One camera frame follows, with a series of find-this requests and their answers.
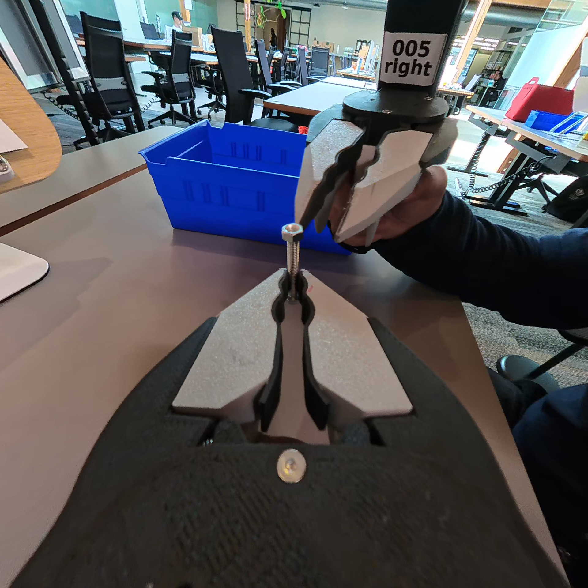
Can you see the blue plastic bin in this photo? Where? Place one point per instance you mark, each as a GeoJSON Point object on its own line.
{"type": "Point", "coordinates": [206, 197]}

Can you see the printed instruction sheet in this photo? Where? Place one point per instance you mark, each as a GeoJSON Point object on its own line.
{"type": "Point", "coordinates": [9, 138]}

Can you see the person's right hand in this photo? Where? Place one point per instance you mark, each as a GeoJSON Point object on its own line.
{"type": "Point", "coordinates": [418, 202]}

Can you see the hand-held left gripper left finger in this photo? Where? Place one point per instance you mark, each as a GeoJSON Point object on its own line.
{"type": "Point", "coordinates": [225, 358]}

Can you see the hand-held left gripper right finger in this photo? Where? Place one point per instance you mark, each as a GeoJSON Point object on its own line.
{"type": "Point", "coordinates": [353, 363]}

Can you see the person's right forearm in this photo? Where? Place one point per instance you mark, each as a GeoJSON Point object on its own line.
{"type": "Point", "coordinates": [496, 266]}

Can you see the black backpack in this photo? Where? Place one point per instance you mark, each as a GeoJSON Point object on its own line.
{"type": "Point", "coordinates": [572, 197]}

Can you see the standing desk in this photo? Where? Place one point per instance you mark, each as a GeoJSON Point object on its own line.
{"type": "Point", "coordinates": [542, 135]}

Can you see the red bag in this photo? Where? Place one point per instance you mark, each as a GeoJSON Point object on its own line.
{"type": "Point", "coordinates": [542, 103]}

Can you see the black office chair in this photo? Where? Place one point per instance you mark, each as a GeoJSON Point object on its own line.
{"type": "Point", "coordinates": [232, 64]}
{"type": "Point", "coordinates": [319, 62]}
{"type": "Point", "coordinates": [108, 59]}
{"type": "Point", "coordinates": [523, 367]}
{"type": "Point", "coordinates": [181, 59]}
{"type": "Point", "coordinates": [264, 59]}

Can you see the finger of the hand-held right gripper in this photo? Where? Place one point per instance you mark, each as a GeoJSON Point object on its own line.
{"type": "Point", "coordinates": [390, 170]}
{"type": "Point", "coordinates": [321, 160]}

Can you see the silver hex bolt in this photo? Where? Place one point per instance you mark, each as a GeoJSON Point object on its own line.
{"type": "Point", "coordinates": [293, 257]}

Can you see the small blue bin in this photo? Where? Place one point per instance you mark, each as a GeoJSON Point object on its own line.
{"type": "Point", "coordinates": [544, 118]}

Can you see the wood edged table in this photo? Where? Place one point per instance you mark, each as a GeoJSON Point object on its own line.
{"type": "Point", "coordinates": [317, 94]}

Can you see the grey framed panel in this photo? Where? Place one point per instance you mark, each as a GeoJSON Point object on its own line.
{"type": "Point", "coordinates": [27, 41]}

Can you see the person's dark clothed body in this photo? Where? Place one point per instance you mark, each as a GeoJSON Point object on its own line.
{"type": "Point", "coordinates": [560, 436]}

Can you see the long wooden desk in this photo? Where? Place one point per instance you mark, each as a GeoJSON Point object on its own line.
{"type": "Point", "coordinates": [138, 44]}

